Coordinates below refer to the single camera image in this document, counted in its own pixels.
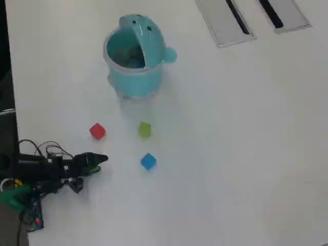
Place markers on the teal whale-shaped bin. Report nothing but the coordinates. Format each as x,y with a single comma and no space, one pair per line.
133,79

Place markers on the green table clamp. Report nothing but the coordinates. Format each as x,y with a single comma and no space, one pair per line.
12,198

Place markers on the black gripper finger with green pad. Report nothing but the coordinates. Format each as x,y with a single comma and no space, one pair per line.
89,160
91,171

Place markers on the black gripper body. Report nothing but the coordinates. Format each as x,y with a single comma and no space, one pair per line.
66,169

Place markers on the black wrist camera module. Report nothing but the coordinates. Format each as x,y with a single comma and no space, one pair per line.
76,185

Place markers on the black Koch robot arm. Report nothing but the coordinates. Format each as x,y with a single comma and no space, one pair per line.
33,161

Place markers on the black furniture beside table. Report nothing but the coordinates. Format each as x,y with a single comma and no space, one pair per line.
6,128

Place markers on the green cube block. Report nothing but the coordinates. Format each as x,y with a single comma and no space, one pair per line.
144,129

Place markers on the blue cube block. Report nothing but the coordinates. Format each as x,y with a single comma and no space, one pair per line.
148,161

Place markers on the blue circuit board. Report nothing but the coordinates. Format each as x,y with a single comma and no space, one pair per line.
33,212

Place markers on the red cube block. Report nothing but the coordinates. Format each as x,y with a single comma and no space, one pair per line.
97,131

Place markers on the yellow connector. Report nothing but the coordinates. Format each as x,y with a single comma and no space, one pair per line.
18,183

